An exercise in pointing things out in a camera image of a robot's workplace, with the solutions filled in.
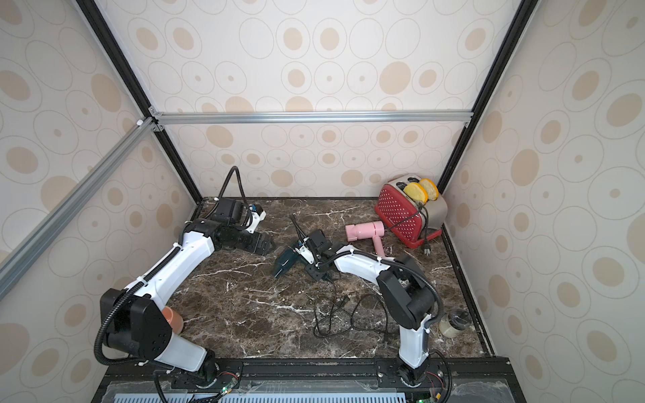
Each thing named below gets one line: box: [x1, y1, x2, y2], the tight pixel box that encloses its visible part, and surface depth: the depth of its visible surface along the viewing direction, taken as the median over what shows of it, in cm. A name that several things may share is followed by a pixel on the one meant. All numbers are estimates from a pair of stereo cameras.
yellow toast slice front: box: [403, 182, 429, 205], surface depth 96 cm
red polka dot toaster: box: [374, 174, 449, 249], surface depth 98 cm
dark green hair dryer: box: [272, 246, 300, 279], surface depth 92 cm
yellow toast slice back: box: [419, 177, 440, 201], surface depth 97 cm
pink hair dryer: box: [345, 220, 385, 258], surface depth 105 cm
